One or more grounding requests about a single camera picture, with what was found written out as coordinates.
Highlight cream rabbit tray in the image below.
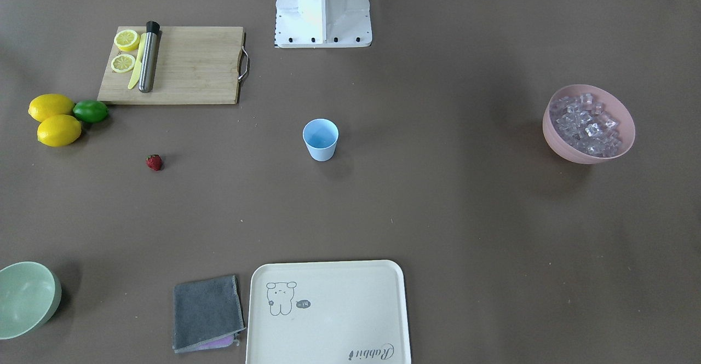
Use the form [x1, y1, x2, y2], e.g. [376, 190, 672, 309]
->
[245, 259, 412, 363]

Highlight mint green bowl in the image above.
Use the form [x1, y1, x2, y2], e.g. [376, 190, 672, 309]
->
[1, 261, 62, 340]

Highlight yellow lemon outer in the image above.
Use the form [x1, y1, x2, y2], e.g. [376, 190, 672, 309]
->
[37, 114, 82, 147]

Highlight yellow lemon near lime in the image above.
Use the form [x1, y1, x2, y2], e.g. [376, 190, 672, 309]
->
[27, 93, 75, 122]

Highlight upper lemon half slice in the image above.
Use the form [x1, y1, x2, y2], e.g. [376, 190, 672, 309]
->
[113, 29, 141, 52]

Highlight pink bowl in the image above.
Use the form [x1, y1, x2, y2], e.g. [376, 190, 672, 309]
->
[542, 84, 636, 165]

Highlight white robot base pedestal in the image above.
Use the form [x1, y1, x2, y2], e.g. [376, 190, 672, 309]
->
[274, 0, 373, 48]

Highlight lemon half slice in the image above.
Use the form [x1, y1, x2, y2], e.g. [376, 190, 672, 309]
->
[110, 53, 137, 74]
[113, 29, 141, 52]

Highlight grey folded cloth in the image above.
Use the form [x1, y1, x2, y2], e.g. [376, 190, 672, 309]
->
[172, 274, 245, 354]

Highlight yellow plastic knife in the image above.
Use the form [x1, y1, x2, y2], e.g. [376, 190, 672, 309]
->
[127, 33, 147, 90]

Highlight wooden cutting board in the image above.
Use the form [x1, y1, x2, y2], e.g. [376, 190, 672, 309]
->
[97, 26, 250, 106]

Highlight lower lemon half slice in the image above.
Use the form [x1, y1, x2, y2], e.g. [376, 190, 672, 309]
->
[110, 53, 137, 74]

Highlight red strawberry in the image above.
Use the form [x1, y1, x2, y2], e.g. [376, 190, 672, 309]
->
[145, 154, 163, 171]

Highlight pile of ice cubes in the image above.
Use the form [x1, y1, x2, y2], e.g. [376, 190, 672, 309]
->
[548, 93, 623, 158]

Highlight green lime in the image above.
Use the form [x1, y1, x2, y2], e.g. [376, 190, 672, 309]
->
[72, 100, 108, 124]

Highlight light blue cup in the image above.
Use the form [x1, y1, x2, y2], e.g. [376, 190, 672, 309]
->
[302, 119, 340, 162]

